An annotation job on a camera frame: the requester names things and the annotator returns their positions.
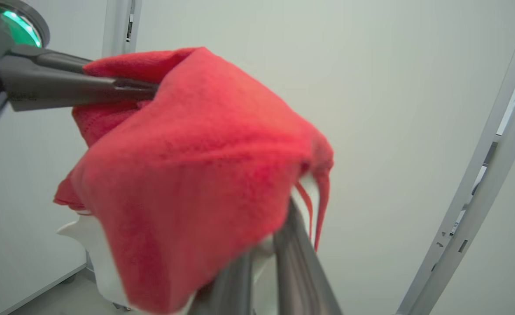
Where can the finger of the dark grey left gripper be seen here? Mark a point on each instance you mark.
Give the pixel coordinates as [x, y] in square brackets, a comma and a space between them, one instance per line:
[56, 57]
[64, 89]

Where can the grey partition post with braces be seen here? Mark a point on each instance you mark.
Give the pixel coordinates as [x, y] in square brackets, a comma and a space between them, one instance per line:
[471, 210]

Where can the red garment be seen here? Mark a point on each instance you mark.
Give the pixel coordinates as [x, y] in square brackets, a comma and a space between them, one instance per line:
[196, 153]

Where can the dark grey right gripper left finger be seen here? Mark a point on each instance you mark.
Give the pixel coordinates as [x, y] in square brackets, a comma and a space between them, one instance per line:
[229, 288]

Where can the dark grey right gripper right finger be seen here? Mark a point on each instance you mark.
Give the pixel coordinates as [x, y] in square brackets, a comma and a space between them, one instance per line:
[303, 271]

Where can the grey partition bottom rail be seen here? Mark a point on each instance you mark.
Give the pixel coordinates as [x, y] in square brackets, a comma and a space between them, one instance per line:
[47, 288]

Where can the grey partition corner post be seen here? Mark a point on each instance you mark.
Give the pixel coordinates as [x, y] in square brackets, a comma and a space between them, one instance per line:
[119, 26]

